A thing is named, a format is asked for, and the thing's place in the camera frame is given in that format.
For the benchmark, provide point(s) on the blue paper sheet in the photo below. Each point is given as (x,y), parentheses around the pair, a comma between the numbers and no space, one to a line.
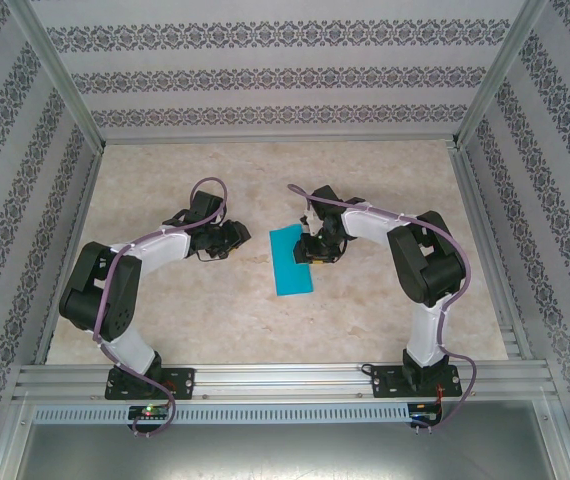
(290,275)

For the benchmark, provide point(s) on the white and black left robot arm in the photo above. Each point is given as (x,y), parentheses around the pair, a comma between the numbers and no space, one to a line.
(135,345)

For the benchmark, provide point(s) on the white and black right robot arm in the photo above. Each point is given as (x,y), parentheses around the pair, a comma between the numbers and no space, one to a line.
(427,330)

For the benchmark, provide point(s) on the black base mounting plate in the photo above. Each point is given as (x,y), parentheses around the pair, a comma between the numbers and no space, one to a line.
(182,382)
(385,382)

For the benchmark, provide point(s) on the small circuit board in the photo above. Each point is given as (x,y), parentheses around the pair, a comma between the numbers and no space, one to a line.
(422,414)
(150,411)

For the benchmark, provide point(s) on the grey metal panel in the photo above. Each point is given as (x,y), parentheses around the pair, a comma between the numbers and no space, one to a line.
(285,455)

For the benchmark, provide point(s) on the aluminium frame rail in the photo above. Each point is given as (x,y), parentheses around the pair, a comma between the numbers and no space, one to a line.
(275,138)
(487,250)
(72,250)

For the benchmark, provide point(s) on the wide aluminium mounting rail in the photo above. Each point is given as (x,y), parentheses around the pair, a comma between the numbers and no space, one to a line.
(275,382)

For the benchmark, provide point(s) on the aluminium frame post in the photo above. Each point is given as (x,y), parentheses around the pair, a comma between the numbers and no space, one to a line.
(560,440)
(499,70)
(60,70)
(7,440)

